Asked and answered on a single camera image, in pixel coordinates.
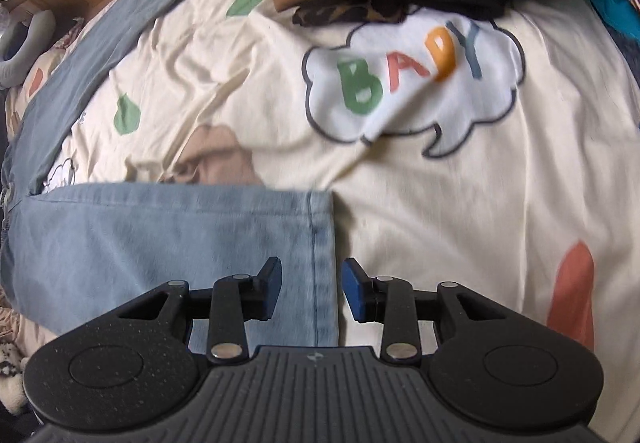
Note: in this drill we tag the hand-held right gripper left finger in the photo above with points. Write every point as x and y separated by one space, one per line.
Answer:
272 290

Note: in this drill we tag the cream printed bed sheet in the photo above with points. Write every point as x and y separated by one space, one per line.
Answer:
450 203

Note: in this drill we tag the leopard print garment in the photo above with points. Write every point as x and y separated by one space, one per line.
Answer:
345 14

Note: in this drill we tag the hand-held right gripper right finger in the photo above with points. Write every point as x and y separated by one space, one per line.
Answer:
352 293

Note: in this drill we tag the light blue jeans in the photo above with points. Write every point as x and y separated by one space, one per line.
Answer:
175 243

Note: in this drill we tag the grey plush toy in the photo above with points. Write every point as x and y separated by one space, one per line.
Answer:
30 48

